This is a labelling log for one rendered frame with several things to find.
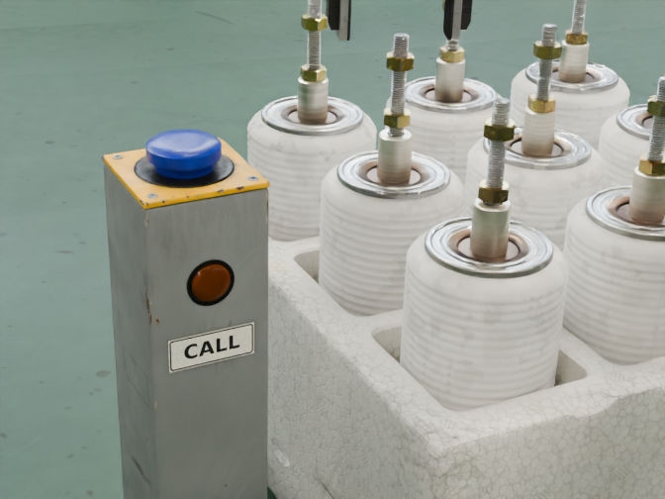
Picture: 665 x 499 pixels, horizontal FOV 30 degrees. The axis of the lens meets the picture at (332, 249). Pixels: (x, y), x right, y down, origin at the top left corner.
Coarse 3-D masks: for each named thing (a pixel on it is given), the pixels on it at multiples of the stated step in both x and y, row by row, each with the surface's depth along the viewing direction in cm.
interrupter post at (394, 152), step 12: (384, 132) 81; (408, 132) 81; (384, 144) 80; (396, 144) 80; (408, 144) 80; (384, 156) 81; (396, 156) 81; (408, 156) 81; (384, 168) 81; (396, 168) 81; (408, 168) 81; (384, 180) 82; (396, 180) 81
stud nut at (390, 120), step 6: (384, 114) 80; (390, 114) 80; (396, 114) 80; (402, 114) 80; (408, 114) 80; (384, 120) 80; (390, 120) 80; (396, 120) 80; (402, 120) 80; (408, 120) 80; (390, 126) 80; (396, 126) 80; (402, 126) 80
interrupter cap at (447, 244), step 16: (448, 224) 75; (464, 224) 75; (512, 224) 75; (432, 240) 73; (448, 240) 73; (464, 240) 74; (512, 240) 74; (528, 240) 74; (544, 240) 73; (432, 256) 71; (448, 256) 71; (464, 256) 72; (480, 256) 72; (496, 256) 72; (512, 256) 72; (528, 256) 72; (544, 256) 71; (464, 272) 70; (480, 272) 70; (496, 272) 70; (512, 272) 70; (528, 272) 70
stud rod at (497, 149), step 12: (504, 108) 69; (492, 120) 69; (504, 120) 69; (492, 144) 70; (504, 144) 70; (492, 156) 70; (504, 156) 70; (492, 168) 70; (504, 168) 71; (492, 180) 71; (492, 204) 71
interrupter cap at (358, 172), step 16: (352, 160) 84; (368, 160) 84; (416, 160) 84; (432, 160) 84; (352, 176) 81; (368, 176) 82; (416, 176) 82; (432, 176) 82; (448, 176) 81; (368, 192) 79; (384, 192) 79; (400, 192) 79; (416, 192) 79; (432, 192) 80
